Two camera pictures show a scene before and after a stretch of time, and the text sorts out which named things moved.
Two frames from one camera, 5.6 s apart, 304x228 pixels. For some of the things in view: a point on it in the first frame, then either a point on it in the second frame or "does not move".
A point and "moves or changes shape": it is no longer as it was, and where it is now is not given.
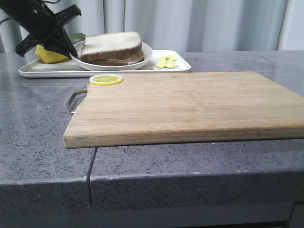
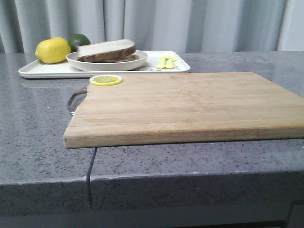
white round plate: [147, 52] → [72, 59]
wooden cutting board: [169, 107] does not move
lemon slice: [105, 79] does not move
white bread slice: [110, 45] moves or changes shape
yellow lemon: [48, 56] does not move
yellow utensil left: [162, 62] does not move
